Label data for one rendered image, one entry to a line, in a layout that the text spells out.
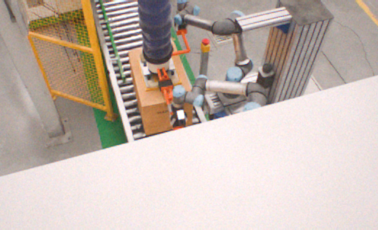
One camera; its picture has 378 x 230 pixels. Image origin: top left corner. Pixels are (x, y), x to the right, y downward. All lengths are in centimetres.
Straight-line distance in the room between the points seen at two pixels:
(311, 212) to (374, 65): 511
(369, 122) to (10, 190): 22
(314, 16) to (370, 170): 216
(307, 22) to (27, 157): 303
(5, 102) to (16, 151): 68
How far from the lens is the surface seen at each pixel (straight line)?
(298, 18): 235
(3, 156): 438
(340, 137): 26
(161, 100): 304
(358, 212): 24
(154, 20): 268
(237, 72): 299
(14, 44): 326
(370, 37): 567
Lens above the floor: 353
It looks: 56 degrees down
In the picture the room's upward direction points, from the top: 2 degrees clockwise
